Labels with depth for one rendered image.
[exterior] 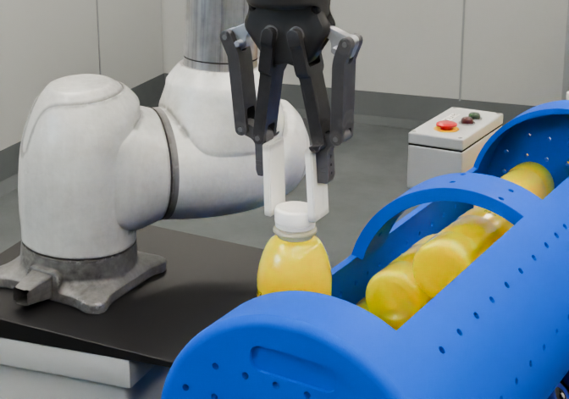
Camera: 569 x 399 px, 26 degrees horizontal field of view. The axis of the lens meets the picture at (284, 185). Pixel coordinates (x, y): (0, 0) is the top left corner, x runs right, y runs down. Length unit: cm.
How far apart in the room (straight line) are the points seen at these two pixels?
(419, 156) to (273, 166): 100
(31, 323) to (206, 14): 45
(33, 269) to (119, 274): 11
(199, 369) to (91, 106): 54
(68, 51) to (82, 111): 433
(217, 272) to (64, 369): 28
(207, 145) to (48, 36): 414
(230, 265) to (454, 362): 69
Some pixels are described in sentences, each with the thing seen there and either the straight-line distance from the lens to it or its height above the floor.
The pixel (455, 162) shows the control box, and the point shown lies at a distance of 210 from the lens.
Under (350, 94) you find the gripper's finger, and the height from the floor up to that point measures 141.
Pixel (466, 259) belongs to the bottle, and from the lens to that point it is 135.
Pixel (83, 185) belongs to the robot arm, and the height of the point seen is 118.
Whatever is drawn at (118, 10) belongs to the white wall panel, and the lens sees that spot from 631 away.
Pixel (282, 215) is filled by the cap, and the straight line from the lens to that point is 113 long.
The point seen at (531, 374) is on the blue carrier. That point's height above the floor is 111.
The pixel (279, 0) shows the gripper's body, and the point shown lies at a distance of 106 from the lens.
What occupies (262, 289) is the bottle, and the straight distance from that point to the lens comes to 116.
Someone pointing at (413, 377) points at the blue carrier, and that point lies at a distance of 106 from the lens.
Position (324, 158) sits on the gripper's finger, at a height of 135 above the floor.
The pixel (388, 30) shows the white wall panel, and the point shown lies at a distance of 629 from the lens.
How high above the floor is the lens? 167
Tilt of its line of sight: 18 degrees down
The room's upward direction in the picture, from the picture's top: straight up
